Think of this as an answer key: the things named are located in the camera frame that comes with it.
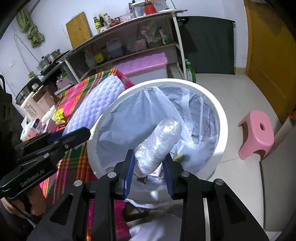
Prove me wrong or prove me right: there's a wooden cutting board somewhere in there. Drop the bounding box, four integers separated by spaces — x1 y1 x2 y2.
66 12 92 48

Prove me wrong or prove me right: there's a black cloth cover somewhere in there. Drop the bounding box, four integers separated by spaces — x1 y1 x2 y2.
177 16 235 74

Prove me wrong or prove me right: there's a red thermos bottle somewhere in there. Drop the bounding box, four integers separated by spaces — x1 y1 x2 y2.
144 0 157 15

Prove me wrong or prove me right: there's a white foam fruit net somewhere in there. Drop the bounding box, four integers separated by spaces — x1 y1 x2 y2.
62 74 127 149

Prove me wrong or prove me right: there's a pink jug brown lid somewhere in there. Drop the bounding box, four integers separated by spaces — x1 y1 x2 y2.
33 85 58 113

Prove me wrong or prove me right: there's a white tissue pack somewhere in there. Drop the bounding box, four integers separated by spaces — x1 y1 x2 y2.
20 116 43 142

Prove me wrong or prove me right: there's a clear plastic wrap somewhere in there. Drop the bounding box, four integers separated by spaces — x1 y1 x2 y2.
133 117 182 178

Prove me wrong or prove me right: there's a yellow noodle snack bag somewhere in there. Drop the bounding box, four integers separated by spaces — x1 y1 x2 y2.
52 108 67 126

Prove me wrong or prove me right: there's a green bottle on floor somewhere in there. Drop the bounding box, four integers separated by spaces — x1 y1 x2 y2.
186 61 196 83

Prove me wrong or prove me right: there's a person's left hand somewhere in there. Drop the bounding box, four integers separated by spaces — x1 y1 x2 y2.
0 185 47 217

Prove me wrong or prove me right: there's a purple blueberry milk carton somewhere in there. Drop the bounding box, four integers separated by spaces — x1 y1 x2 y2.
42 118 56 133

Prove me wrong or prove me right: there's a green hanging cloth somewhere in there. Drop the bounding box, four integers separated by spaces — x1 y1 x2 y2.
16 8 45 48

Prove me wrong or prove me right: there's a pink plaid tablecloth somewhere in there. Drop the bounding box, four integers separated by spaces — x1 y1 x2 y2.
40 68 133 240

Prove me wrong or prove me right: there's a stainless electric kettle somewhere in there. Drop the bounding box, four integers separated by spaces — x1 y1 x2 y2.
16 77 42 106

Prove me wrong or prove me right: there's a green glass bottle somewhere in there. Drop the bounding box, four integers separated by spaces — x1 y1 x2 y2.
93 16 102 33

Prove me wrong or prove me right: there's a pink plastic stool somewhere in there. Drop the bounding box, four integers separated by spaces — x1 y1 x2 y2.
238 110 274 160

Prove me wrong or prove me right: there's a pink lidded storage box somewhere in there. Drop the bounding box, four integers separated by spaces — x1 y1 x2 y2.
114 52 168 85

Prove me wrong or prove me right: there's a white round trash bin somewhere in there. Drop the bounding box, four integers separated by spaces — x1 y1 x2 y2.
87 78 228 207

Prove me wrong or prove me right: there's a metal kitchen shelf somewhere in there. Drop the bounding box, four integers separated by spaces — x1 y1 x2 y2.
62 9 187 83

